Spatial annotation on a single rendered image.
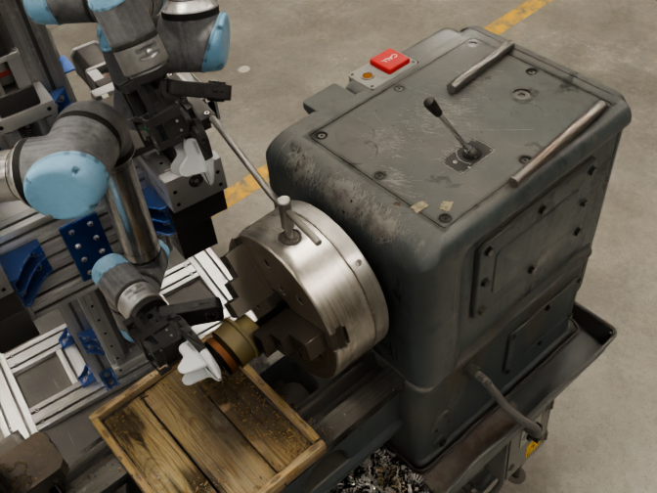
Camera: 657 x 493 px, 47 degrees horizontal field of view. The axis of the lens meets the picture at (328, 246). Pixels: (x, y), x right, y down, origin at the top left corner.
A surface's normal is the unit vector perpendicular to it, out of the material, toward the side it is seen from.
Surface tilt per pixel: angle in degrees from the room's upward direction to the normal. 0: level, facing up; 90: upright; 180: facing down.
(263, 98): 0
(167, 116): 65
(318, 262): 26
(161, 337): 1
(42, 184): 89
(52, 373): 0
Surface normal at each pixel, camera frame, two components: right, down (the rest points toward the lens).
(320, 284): 0.34, -0.22
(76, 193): 0.04, 0.72
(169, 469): -0.07, -0.68
